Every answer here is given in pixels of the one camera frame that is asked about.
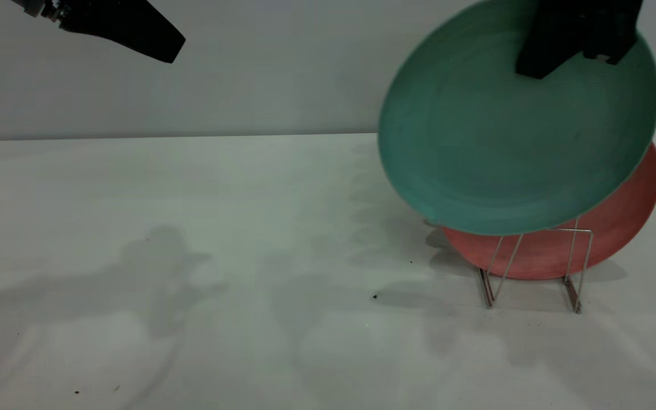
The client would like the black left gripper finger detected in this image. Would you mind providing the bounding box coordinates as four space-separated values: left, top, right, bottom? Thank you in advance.
58 0 186 64

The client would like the metal wire plate rack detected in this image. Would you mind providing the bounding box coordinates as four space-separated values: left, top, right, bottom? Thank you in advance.
478 219 595 315

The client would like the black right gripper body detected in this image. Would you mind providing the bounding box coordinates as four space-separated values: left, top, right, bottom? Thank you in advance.
583 0 645 66

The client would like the pink plate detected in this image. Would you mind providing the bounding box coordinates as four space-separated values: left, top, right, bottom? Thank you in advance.
442 142 656 281

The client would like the green plate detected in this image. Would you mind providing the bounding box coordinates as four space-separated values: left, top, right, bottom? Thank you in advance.
378 0 656 236

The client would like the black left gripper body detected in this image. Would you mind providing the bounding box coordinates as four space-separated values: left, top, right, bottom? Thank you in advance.
12 0 78 21

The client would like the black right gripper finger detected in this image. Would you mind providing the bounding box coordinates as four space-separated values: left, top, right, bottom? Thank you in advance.
514 0 585 80

